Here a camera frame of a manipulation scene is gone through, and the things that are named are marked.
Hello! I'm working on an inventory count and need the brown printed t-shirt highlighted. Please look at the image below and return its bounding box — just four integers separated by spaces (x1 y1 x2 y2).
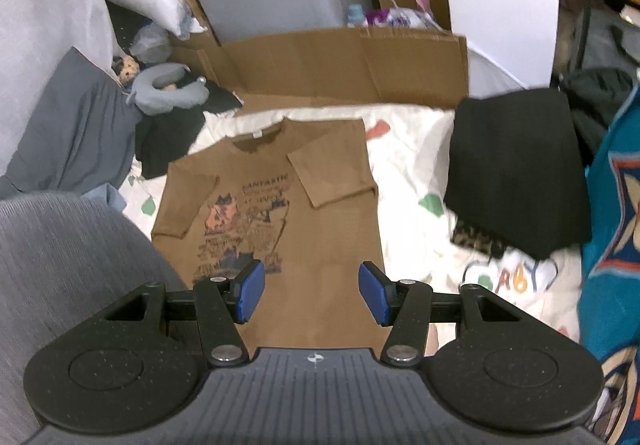
152 119 387 351

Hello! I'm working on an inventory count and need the dark clothes pile right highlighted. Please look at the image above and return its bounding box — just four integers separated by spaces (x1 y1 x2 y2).
560 68 634 168

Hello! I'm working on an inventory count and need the leopard print cloth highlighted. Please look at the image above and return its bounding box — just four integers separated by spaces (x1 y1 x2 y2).
451 219 508 259

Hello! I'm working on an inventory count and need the blue denim garment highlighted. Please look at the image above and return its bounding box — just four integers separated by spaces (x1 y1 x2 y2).
82 183 127 212

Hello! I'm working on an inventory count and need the white patterned bed sheet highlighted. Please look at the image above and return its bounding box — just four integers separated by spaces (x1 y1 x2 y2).
119 103 584 356

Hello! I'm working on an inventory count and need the folded black garment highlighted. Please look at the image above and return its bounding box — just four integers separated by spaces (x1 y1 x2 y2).
444 89 591 260

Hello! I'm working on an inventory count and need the black garment by pillow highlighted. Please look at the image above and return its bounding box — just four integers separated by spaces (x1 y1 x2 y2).
134 81 242 180

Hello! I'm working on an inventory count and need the teal patterned blanket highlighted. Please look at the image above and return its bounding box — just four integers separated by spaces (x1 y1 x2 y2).
578 90 639 444

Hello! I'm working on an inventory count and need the grey neck pillow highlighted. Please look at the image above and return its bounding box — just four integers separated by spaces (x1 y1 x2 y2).
128 63 209 116

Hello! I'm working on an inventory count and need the grey pleated cloth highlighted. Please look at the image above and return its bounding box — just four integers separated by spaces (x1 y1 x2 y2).
1 48 142 199

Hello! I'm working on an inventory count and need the small plush toy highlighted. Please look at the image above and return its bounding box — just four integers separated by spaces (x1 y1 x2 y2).
112 55 140 87

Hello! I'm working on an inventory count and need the grey plastic bag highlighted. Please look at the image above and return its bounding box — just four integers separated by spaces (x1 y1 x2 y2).
129 23 171 65

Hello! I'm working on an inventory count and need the purple white snack bag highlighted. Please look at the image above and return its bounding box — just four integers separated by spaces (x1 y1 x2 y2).
364 0 444 31

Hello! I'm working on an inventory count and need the blue cap bottle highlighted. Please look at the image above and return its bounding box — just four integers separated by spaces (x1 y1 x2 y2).
347 3 368 27

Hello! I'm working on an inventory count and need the brown cardboard box wall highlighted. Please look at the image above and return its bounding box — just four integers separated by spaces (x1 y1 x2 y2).
171 27 469 115

